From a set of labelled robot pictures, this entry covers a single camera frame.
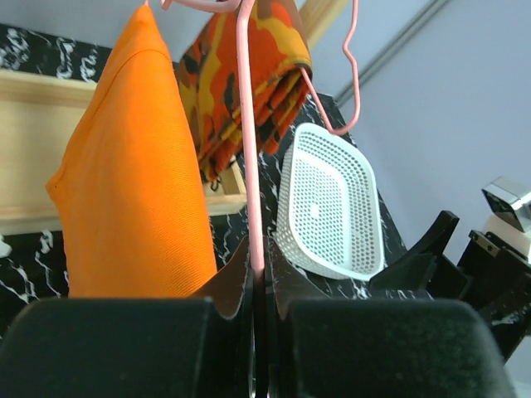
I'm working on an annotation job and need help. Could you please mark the camouflage patterned trousers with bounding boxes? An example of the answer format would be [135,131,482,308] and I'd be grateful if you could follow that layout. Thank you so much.
[175,0,312,182]

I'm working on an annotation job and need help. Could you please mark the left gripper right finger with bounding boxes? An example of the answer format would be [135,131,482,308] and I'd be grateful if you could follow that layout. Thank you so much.
[265,240,515,397]

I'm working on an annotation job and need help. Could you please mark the white perforated plastic basket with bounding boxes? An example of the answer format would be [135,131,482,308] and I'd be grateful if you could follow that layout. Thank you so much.
[275,123,385,281]

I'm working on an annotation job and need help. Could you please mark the pink wire hanger with orange trousers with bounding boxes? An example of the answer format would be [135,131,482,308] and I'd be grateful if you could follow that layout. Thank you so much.
[143,0,266,291]

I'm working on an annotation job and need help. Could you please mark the wooden clothes rack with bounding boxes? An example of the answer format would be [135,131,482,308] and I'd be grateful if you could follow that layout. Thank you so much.
[0,0,349,235]

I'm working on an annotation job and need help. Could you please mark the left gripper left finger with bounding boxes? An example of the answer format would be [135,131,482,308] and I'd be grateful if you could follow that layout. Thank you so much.
[1,240,253,397]

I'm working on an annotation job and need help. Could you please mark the pink wire hanger with camouflage trousers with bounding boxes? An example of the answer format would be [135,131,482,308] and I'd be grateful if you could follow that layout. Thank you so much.
[300,0,361,136]

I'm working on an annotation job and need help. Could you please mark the orange trousers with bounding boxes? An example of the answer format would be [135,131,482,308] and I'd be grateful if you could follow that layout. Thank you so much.
[46,5,217,299]

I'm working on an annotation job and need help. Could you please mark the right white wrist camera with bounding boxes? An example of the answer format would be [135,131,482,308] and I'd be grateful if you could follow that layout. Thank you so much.
[481,176,530,263]

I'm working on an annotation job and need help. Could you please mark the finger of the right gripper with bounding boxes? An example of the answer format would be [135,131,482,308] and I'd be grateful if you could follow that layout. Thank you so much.
[369,211,459,290]

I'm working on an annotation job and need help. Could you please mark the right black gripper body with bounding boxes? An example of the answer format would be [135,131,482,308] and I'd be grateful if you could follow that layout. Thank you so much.
[427,230,530,360]

